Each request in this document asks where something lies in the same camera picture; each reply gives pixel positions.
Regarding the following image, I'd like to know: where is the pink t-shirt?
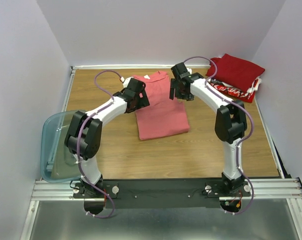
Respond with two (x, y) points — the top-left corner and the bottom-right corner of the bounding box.
(133, 71), (190, 141)

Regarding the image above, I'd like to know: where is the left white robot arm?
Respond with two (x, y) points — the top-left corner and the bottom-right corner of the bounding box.
(64, 78), (150, 198)

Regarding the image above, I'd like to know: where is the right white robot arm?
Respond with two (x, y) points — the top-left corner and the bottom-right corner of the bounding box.
(169, 62), (247, 196)

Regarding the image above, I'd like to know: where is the folded red white printed t-shirt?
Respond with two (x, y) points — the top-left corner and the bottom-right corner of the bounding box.
(208, 77), (262, 103)

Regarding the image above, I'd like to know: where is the folded dark red t-shirt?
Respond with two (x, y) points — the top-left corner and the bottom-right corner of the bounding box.
(211, 54), (265, 92)

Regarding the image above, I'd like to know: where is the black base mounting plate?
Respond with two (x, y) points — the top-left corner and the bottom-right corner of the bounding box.
(73, 178), (251, 213)

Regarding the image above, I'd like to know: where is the blue plastic bin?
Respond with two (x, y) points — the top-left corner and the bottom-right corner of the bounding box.
(40, 110), (80, 183)

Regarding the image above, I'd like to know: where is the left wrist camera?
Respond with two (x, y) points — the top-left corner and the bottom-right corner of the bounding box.
(120, 76), (132, 88)

